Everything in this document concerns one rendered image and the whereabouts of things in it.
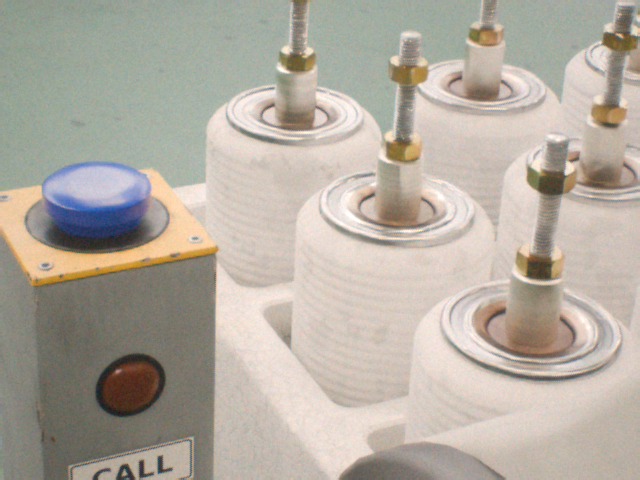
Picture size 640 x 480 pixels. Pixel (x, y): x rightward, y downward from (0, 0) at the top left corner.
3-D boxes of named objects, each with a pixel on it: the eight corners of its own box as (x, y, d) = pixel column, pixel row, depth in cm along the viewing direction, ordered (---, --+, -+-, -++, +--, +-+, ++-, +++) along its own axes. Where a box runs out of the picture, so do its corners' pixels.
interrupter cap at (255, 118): (312, 163, 74) (313, 151, 74) (197, 125, 78) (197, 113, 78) (389, 118, 80) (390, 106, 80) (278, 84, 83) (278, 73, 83)
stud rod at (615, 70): (600, 150, 73) (622, 7, 69) (590, 142, 74) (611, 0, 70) (617, 148, 73) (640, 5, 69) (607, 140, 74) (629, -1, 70)
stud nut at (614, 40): (610, 52, 70) (613, 36, 69) (593, 40, 71) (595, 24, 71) (645, 49, 70) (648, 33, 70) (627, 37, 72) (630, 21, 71)
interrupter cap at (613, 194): (497, 159, 76) (498, 146, 75) (616, 139, 79) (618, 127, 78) (577, 222, 70) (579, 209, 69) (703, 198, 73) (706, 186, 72)
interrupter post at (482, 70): (509, 97, 83) (515, 43, 82) (476, 105, 82) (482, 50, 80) (483, 83, 85) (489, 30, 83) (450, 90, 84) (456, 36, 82)
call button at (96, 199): (166, 245, 53) (166, 195, 52) (61, 264, 52) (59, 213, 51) (131, 199, 56) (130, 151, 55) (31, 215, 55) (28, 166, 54)
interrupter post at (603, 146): (566, 172, 75) (574, 113, 73) (604, 165, 76) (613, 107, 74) (592, 191, 73) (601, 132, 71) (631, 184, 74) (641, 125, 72)
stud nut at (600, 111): (599, 124, 72) (602, 109, 71) (582, 111, 73) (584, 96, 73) (634, 120, 72) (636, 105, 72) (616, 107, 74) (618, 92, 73)
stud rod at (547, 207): (530, 294, 60) (553, 128, 57) (551, 303, 60) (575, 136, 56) (517, 303, 59) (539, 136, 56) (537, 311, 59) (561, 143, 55)
